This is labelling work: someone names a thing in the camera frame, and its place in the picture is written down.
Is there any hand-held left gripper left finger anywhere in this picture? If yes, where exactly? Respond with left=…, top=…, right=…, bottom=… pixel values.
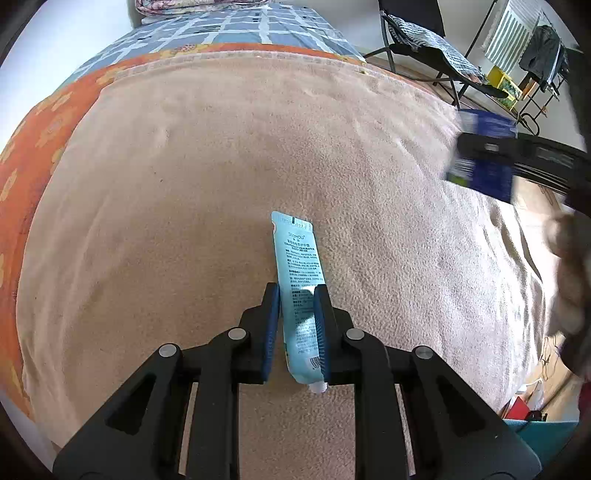
left=53, top=282, right=282, bottom=480

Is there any red packet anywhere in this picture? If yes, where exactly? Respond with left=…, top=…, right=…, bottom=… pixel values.
left=505, top=397, right=533, bottom=422

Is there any dark garment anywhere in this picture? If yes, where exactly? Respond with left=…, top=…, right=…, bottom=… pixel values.
left=519, top=25, right=570, bottom=88

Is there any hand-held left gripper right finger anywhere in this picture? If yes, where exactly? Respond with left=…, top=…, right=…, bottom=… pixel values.
left=313, top=284, right=542, bottom=480

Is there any folded floral quilt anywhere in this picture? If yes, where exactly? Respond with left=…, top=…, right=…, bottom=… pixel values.
left=135, top=0, right=271, bottom=20

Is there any person's right hand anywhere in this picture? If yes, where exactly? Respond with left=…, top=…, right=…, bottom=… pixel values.
left=547, top=210, right=591, bottom=374

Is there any light blue cream tube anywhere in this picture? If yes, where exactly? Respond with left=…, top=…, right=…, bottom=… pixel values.
left=270, top=211, right=329, bottom=394

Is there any striped cloth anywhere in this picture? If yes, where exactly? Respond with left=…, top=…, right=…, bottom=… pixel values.
left=387, top=14, right=483, bottom=84

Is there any green striped towel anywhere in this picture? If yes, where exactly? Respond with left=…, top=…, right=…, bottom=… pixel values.
left=485, top=0, right=539, bottom=75

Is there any yellow box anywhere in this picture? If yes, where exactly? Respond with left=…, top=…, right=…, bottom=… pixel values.
left=485, top=65, right=525, bottom=102

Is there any black folding chair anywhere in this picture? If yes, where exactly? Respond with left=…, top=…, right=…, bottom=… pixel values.
left=365, top=0, right=509, bottom=109

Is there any beige fleece blanket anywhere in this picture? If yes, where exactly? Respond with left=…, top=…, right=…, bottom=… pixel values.
left=16, top=51, right=561, bottom=480

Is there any blue checked bedsheet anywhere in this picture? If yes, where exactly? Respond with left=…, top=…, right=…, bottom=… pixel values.
left=69, top=2, right=368, bottom=86

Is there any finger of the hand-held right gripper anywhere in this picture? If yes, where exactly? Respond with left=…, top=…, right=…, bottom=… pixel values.
left=457, top=133, right=591, bottom=195

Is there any metal drying rack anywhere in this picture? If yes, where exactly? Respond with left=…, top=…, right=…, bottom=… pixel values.
left=480, top=0, right=583, bottom=136

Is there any teal bin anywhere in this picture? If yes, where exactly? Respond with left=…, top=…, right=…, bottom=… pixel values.
left=503, top=415, right=588, bottom=472

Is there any blue snack wrapper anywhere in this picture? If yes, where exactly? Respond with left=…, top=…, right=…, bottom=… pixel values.
left=445, top=110, right=518, bottom=204

